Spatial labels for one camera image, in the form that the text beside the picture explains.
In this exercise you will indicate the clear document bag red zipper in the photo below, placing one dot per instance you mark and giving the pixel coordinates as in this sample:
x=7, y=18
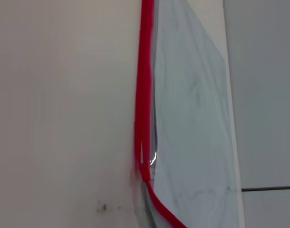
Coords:
x=190, y=130

